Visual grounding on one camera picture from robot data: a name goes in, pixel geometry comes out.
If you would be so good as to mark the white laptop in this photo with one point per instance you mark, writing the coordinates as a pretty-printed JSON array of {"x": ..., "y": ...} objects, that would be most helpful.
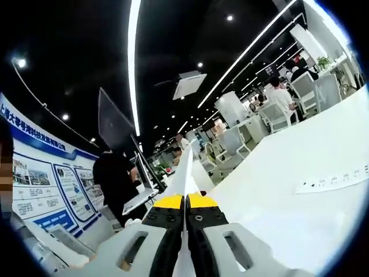
[{"x": 138, "y": 202}]

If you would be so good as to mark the white square pillar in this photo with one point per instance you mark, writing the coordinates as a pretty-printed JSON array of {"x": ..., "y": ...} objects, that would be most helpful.
[{"x": 230, "y": 109}]

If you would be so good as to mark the person's head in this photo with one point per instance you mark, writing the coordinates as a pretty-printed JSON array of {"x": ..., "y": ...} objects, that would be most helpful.
[{"x": 5, "y": 141}]

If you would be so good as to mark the hanging dark display screen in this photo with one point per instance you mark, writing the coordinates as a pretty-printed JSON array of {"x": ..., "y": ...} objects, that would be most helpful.
[{"x": 271, "y": 71}]

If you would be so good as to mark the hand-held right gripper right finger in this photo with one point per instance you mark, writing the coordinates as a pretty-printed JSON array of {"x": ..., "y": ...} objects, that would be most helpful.
[{"x": 204, "y": 231}]

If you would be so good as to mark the grey rectangular panel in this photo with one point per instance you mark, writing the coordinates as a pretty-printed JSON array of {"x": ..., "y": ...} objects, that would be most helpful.
[{"x": 115, "y": 124}]

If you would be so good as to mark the straight ceiling light strip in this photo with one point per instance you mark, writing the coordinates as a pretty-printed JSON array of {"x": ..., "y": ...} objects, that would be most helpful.
[{"x": 132, "y": 57}]

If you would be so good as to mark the white table socket strip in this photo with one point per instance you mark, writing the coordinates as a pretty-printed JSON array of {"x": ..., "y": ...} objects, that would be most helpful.
[{"x": 331, "y": 181}]

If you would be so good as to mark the group of white office chairs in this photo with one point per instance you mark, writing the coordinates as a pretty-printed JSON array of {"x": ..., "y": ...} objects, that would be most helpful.
[{"x": 227, "y": 144}]

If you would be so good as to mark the curved ceiling light strip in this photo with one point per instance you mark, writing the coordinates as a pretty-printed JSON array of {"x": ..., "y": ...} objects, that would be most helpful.
[{"x": 245, "y": 55}]

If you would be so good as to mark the potted green plant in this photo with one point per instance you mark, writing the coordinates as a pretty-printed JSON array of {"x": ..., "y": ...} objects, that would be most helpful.
[{"x": 323, "y": 63}]

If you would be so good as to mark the white chest device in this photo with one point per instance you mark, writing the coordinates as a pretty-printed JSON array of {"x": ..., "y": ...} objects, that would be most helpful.
[{"x": 69, "y": 248}]

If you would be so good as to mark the ceiling air conditioner vent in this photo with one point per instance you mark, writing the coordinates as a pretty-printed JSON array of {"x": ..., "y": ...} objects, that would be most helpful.
[{"x": 188, "y": 85}]

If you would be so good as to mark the blue white wall poster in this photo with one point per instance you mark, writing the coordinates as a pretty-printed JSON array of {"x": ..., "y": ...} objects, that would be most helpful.
[{"x": 43, "y": 179}]

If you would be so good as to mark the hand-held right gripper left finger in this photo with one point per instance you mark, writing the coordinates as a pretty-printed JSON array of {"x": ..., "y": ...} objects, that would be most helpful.
[{"x": 164, "y": 231}]

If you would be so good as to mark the white cloth sheet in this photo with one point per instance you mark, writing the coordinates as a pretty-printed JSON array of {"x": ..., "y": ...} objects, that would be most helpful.
[{"x": 187, "y": 173}]

